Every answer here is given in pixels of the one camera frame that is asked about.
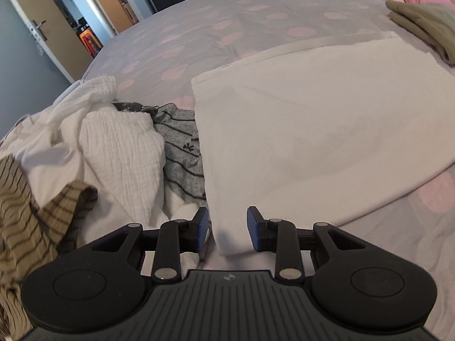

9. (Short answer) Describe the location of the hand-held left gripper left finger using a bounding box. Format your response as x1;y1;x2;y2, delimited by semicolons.
85;207;210;285

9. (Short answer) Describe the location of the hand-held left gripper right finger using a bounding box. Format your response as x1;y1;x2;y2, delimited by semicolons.
247;206;371;285

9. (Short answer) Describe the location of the white t-shirt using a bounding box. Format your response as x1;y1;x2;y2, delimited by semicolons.
191;31;455;257

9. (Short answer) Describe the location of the grey striped garment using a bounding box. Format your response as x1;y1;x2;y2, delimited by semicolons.
113;101;207;204

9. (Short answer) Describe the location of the white crinkled muslin garment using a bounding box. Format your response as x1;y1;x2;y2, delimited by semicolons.
53;75;166;221

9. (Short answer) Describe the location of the olive striped garment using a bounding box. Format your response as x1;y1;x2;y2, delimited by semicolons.
0;154;99;335

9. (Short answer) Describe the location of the plain white garment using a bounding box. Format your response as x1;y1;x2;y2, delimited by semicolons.
0;108;88;208

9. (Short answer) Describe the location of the bed with dotted grey sheet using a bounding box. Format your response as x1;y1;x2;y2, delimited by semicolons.
53;0;455;331

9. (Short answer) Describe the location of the wooden hallway door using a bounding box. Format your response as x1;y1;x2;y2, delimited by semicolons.
80;0;143;37

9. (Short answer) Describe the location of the beige room door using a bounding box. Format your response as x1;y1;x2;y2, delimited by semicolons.
6;0;90;79

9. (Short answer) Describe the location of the folded olive garment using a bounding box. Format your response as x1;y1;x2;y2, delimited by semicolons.
385;0;455;66

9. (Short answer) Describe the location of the metal door handle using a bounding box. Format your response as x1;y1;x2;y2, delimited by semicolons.
31;19;49;42

